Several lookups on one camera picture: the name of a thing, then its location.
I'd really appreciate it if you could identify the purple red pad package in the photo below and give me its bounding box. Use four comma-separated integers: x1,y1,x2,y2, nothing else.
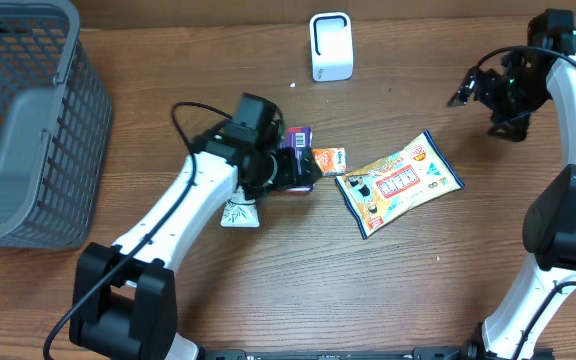
279,126,314,195

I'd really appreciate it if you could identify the small orange snack packet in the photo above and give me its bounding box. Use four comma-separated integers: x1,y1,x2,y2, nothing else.
312,148,347,176

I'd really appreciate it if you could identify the white tube item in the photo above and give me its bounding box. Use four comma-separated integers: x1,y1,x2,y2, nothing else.
220,186,260,228

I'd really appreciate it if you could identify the yellow snack bag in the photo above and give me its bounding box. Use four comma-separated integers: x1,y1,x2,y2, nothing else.
335,130,464,239

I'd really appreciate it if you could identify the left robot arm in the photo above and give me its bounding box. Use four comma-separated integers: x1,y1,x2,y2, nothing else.
59,93,322,360

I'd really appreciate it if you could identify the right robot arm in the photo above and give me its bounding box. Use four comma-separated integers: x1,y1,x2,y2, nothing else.
448,8,576,359

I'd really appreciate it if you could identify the white barcode scanner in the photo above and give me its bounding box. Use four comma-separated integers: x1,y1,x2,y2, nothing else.
309,12,354,82

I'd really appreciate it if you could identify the dark grey plastic basket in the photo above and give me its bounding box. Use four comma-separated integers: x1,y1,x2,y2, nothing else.
0,0,113,249

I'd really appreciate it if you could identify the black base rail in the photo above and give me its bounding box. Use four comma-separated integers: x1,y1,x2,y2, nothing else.
192,346,557,360

